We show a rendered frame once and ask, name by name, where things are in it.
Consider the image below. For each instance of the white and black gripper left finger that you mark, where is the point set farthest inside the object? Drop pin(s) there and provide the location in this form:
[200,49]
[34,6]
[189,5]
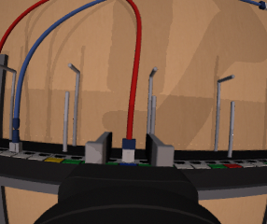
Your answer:
[94,150]

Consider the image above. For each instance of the red patch cord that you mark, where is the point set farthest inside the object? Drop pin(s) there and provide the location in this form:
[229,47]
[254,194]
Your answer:
[130,120]

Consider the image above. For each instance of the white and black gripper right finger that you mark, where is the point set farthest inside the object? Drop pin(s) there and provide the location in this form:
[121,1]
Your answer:
[157,153]

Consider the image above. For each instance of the blue cable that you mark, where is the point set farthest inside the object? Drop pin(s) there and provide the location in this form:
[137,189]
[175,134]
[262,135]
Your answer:
[16,120]

